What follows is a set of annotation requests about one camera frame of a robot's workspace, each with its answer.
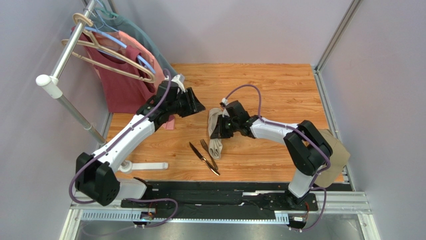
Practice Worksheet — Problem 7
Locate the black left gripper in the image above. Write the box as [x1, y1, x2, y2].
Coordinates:
[167, 87, 206, 118]

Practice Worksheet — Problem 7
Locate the beige cloth napkin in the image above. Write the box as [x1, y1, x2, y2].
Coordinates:
[207, 108, 223, 160]

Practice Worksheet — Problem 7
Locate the silver fork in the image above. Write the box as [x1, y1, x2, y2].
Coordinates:
[200, 139, 219, 170]

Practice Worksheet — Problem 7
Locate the silver table knife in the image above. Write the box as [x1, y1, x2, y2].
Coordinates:
[189, 142, 220, 176]

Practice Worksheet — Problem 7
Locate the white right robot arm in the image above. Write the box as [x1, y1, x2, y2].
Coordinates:
[210, 100, 333, 208]

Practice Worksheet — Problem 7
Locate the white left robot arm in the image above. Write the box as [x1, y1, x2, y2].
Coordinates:
[68, 80, 206, 206]

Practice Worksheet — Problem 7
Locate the salmon pink t-shirt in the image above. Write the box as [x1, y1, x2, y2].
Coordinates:
[96, 30, 176, 131]

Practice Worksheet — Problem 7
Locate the dark red t-shirt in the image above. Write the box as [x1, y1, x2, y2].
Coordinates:
[70, 26, 157, 116]

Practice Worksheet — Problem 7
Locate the teal green shirt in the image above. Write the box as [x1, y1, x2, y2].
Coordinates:
[90, 15, 178, 78]

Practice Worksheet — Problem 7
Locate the beige baseball cap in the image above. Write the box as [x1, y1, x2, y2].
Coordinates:
[314, 129, 351, 188]

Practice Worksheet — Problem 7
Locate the blue plastic hanger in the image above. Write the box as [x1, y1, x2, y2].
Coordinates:
[83, 0, 157, 75]

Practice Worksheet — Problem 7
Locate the metal clothes rack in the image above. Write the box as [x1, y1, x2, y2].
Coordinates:
[35, 0, 169, 173]

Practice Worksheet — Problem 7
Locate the beige wooden hanger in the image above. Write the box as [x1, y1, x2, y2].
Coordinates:
[71, 27, 156, 83]

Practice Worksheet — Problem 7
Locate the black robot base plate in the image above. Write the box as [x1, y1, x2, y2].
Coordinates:
[120, 181, 319, 212]

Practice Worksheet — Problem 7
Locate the green wire hanger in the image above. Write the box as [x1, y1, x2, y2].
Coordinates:
[94, 7, 119, 20]

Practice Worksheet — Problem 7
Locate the aluminium frame rail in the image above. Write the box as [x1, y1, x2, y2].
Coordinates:
[60, 185, 380, 240]

